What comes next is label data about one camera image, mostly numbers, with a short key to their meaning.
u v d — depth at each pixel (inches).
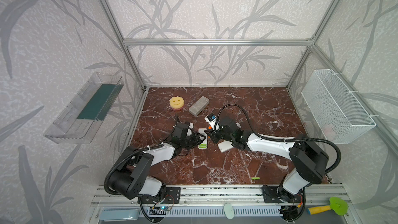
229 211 26.9
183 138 28.5
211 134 29.0
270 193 29.3
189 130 29.1
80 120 25.4
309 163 17.3
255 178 31.1
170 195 28.5
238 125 38.0
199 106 41.5
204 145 35.0
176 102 42.2
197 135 32.3
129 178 16.8
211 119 28.5
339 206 27.4
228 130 25.6
